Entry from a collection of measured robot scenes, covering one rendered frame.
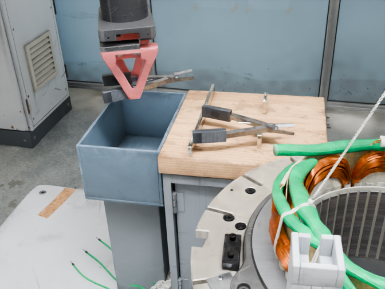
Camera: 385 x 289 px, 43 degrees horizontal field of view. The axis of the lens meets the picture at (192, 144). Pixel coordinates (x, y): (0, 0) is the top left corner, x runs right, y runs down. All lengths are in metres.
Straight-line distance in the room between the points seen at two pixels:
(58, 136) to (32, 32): 0.59
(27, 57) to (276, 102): 2.08
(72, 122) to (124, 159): 2.39
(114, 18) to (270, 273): 0.35
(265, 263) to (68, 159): 2.29
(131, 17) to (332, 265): 0.40
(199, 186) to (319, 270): 0.35
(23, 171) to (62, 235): 1.71
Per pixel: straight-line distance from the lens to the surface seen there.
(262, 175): 0.50
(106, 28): 0.58
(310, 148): 0.43
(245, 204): 0.46
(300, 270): 0.28
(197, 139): 0.57
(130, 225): 0.71
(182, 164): 0.58
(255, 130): 0.58
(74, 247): 0.91
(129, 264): 0.77
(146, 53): 0.59
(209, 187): 0.61
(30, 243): 0.94
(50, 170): 2.58
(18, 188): 2.51
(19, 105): 2.68
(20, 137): 2.81
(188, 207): 0.63
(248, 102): 0.70
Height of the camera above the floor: 1.38
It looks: 31 degrees down
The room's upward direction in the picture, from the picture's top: 2 degrees counter-clockwise
